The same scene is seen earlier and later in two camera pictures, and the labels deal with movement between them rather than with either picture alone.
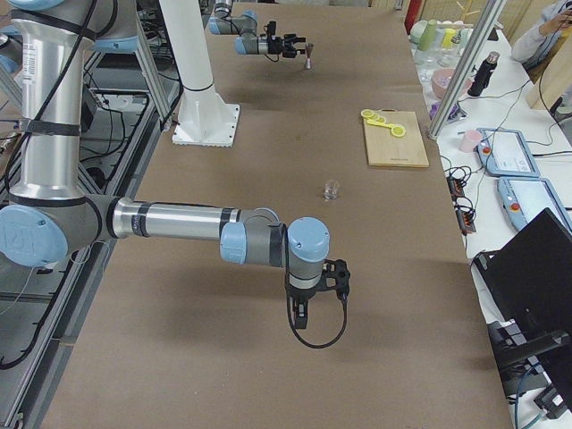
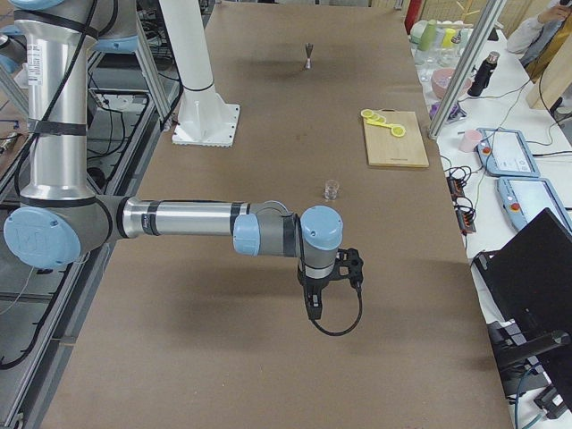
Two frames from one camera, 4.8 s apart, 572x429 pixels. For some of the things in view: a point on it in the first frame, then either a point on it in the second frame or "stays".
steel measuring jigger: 308,50 stays
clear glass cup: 330,189 stays
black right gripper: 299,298 to 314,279
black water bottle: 483,73 stays
